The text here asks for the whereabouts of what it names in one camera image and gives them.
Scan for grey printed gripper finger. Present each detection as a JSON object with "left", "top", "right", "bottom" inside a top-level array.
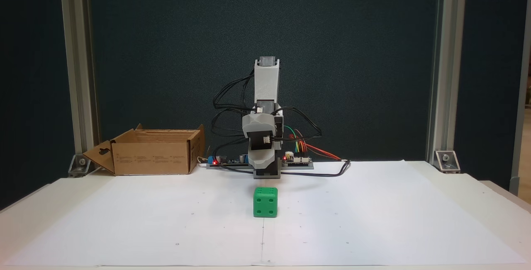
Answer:
[{"left": 247, "top": 146, "right": 280, "bottom": 170}]

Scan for green dice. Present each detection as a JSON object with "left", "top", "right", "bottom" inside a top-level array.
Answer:
[{"left": 253, "top": 187, "right": 279, "bottom": 218}]

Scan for blue circuit board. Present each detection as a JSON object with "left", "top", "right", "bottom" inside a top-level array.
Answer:
[{"left": 207, "top": 152, "right": 253, "bottom": 166}]

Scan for small circuit board with jumpers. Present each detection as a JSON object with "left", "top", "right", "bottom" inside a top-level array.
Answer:
[{"left": 282, "top": 151, "right": 313, "bottom": 165}]

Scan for brown cardboard box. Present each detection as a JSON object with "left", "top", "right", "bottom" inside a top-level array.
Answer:
[{"left": 82, "top": 124, "right": 206, "bottom": 176}]

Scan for black servo cable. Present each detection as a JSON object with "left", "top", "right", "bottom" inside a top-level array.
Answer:
[
  {"left": 272, "top": 105, "right": 323, "bottom": 141},
  {"left": 211, "top": 74, "right": 256, "bottom": 139}
]

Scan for green jumper wire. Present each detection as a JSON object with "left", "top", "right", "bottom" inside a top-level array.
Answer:
[{"left": 284, "top": 125, "right": 304, "bottom": 155}]

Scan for red orange wire pair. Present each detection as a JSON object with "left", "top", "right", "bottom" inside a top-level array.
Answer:
[{"left": 290, "top": 135, "right": 343, "bottom": 161}]

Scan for black power cable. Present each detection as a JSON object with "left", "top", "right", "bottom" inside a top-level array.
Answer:
[{"left": 220, "top": 159, "right": 352, "bottom": 178}]

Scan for metal corner bracket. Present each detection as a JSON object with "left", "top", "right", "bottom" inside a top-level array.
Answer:
[
  {"left": 67, "top": 153, "right": 102, "bottom": 178},
  {"left": 434, "top": 150, "right": 461, "bottom": 175}
]

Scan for grey aluminium frame post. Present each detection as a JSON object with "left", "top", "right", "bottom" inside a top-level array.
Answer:
[
  {"left": 426, "top": 0, "right": 468, "bottom": 165},
  {"left": 59, "top": 0, "right": 100, "bottom": 167}
]

